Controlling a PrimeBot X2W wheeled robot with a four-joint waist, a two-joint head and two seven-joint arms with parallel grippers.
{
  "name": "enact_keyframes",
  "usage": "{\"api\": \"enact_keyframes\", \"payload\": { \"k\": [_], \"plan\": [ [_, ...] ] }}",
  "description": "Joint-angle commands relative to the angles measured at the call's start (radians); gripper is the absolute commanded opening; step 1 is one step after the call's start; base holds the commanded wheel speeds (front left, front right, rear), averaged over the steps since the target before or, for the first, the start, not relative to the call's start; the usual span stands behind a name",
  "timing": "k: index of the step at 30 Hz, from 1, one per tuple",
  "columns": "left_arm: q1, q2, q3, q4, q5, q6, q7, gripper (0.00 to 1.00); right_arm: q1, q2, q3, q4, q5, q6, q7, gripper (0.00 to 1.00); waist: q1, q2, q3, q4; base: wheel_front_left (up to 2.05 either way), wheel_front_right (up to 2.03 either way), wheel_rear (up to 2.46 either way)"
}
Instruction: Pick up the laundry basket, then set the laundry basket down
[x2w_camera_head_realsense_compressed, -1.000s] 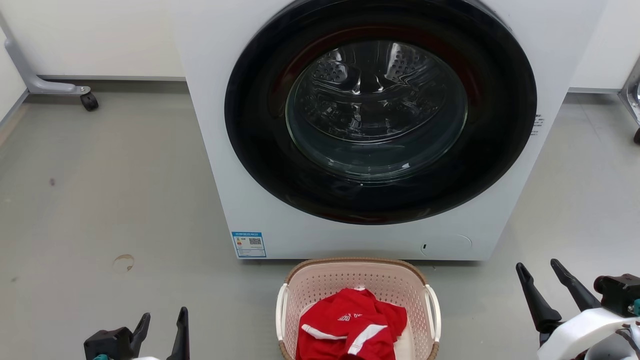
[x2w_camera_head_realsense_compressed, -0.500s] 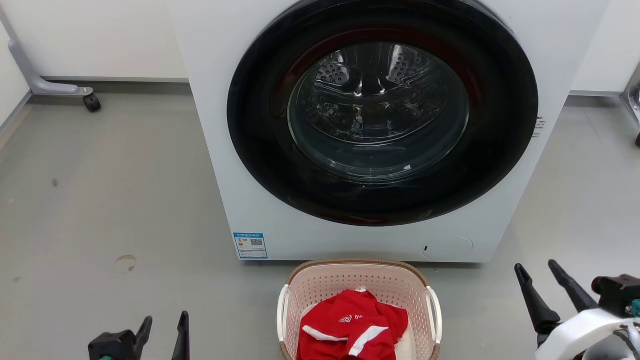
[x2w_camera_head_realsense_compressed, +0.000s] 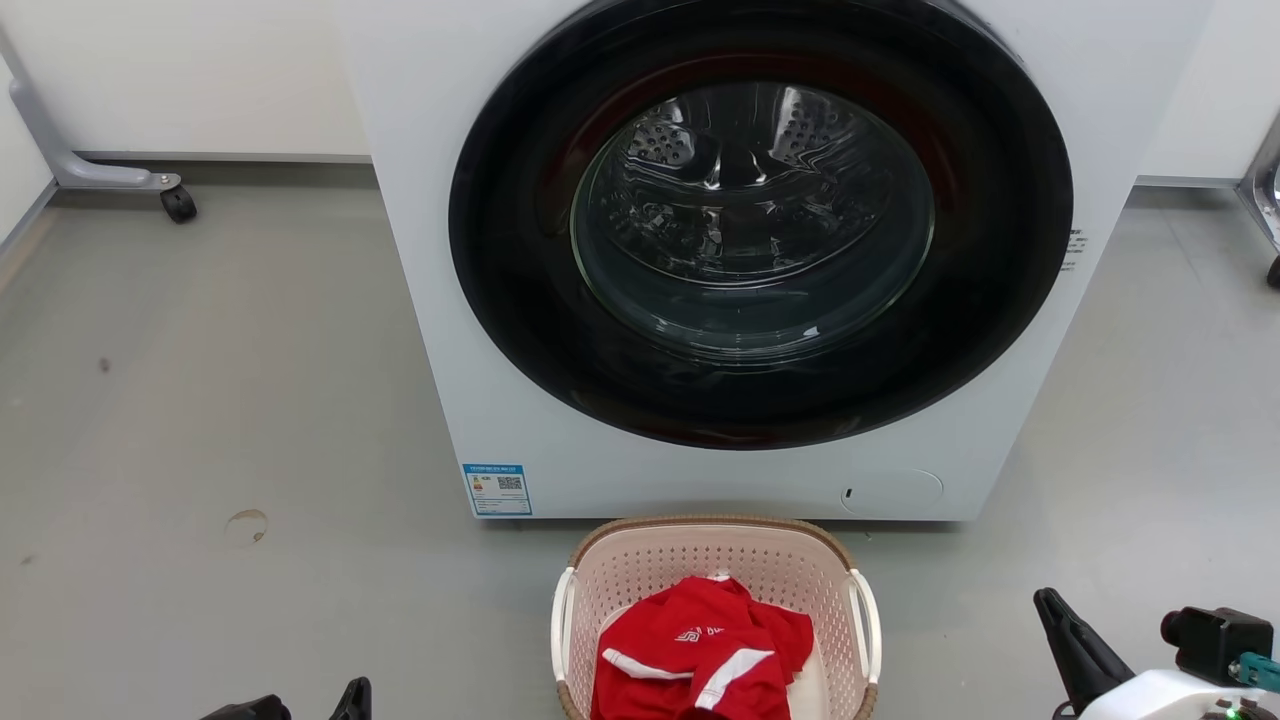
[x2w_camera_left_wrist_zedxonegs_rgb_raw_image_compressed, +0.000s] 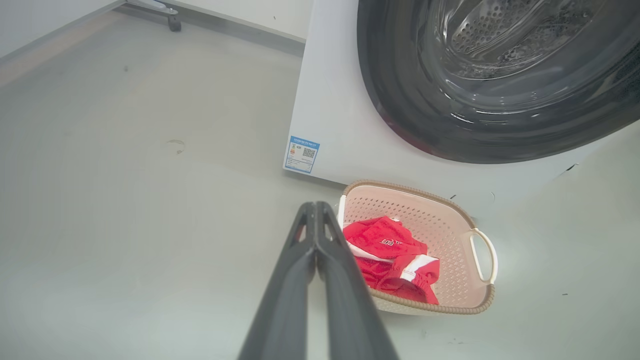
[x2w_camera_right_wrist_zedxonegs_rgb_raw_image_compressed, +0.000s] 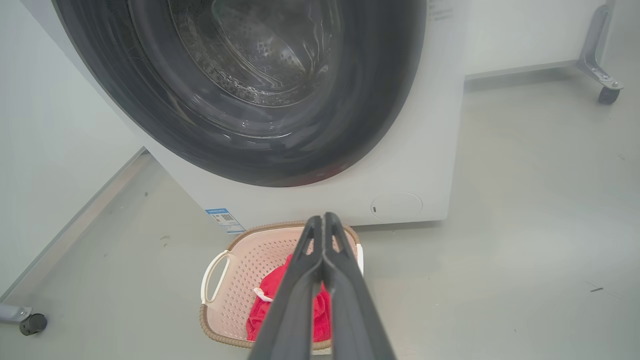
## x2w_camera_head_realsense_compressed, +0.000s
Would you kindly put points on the grey caster leg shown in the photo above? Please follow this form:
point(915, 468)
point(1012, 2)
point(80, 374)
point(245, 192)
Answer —
point(1265, 190)
point(90, 175)

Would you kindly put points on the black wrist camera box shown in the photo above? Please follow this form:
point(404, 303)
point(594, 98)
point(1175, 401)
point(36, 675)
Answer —
point(1215, 640)

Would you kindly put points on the grey white right gripper body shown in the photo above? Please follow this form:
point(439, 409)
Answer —
point(1160, 700)

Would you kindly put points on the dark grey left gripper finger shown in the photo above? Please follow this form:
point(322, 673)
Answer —
point(250, 710)
point(354, 702)

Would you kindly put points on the round drain filter cover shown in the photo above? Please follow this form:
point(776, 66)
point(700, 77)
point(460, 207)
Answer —
point(895, 492)

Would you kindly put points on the white front-load washing machine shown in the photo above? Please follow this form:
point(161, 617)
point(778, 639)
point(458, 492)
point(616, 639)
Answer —
point(420, 300)

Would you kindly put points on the blue energy label sticker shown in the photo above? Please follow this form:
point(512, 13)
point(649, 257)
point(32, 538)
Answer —
point(497, 490)

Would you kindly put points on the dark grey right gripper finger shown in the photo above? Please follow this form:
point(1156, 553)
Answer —
point(1080, 655)

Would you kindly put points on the black round washer door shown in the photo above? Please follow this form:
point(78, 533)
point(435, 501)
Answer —
point(510, 270)

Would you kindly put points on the red garment with white stripes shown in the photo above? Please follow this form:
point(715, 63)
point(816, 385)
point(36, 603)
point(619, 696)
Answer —
point(690, 670)

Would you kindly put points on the pink perforated laundry basket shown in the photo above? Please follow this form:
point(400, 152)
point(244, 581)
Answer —
point(650, 565)

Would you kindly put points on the small printed warning sticker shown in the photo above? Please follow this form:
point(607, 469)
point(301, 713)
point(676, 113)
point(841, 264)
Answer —
point(1073, 250)

